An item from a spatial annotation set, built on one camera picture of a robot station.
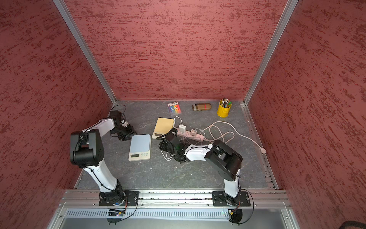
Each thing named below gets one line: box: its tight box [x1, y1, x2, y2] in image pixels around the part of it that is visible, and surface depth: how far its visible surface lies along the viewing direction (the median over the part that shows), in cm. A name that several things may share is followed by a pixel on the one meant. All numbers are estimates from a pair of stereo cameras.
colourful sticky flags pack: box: [167, 101, 182, 115], surface depth 116 cm
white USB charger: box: [178, 124, 187, 134], surface depth 97 cm
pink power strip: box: [176, 128, 204, 141], surface depth 99 cm
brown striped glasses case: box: [192, 102, 212, 112], surface depth 116 cm
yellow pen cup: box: [217, 99, 233, 118], surface depth 106 cm
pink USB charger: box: [190, 128, 198, 137], surface depth 96 cm
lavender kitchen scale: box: [128, 134, 152, 162], surface depth 92 cm
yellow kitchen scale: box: [151, 117, 174, 139], surface depth 105 cm
